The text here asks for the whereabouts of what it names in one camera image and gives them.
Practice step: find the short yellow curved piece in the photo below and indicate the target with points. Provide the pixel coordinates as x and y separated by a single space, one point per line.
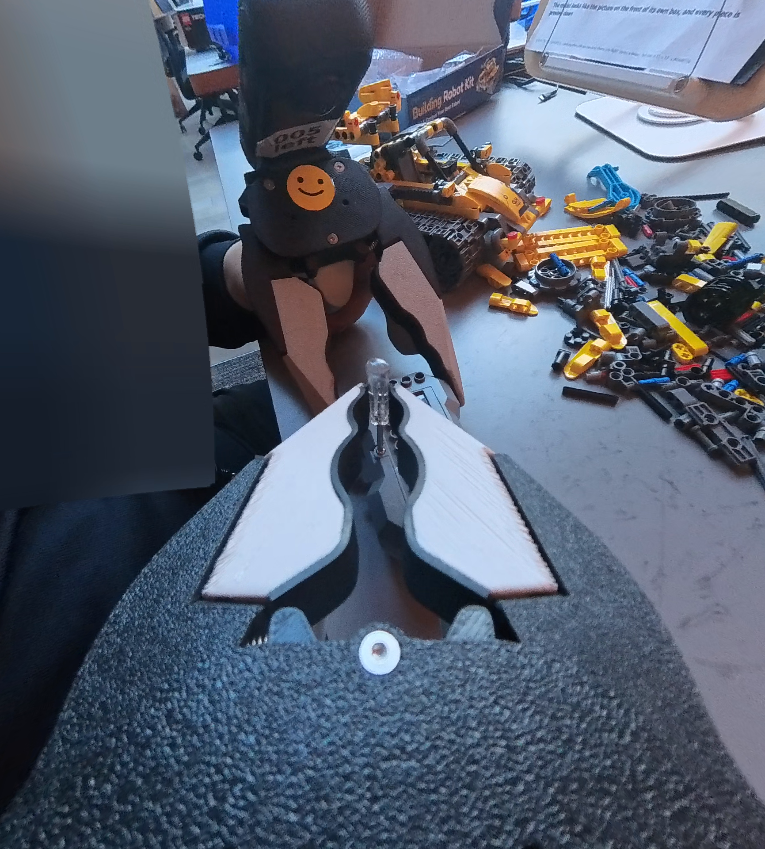
588 357

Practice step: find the black axle rod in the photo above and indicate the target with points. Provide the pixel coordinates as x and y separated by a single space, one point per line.
588 397

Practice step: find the blue storage bin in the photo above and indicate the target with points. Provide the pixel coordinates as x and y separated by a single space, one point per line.
222 10

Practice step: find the pile of small brick pieces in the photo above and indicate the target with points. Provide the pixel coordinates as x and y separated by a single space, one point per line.
686 371

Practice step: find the yellow long beam frame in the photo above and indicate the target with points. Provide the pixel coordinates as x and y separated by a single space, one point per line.
573 244

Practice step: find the blue curved brick piece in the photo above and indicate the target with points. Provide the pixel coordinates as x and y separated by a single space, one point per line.
614 186

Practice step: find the wooden document stand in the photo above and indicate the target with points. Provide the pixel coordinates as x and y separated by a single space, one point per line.
686 133

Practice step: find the clear plastic bag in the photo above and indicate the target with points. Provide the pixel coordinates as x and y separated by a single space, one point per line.
394 67

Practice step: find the yellow tracked toy vehicle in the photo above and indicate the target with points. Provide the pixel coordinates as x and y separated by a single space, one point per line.
461 192

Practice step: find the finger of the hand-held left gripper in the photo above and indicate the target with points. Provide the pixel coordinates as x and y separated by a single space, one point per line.
306 339
422 299

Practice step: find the dark blue kit box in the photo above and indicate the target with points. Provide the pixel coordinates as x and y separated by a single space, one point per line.
448 86

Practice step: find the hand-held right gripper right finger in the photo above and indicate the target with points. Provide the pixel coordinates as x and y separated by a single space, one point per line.
475 524

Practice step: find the printed instruction sheet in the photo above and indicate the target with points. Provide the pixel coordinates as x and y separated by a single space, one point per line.
620 33

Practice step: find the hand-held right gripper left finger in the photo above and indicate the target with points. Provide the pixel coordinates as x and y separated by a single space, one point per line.
282 524

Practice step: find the long yellow panel piece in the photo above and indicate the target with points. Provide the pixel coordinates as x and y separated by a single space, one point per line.
514 304

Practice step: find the person's left hand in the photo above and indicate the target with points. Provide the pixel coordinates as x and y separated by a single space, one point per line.
341 292

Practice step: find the grey studded battery box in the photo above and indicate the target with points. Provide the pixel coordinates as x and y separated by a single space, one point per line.
425 392

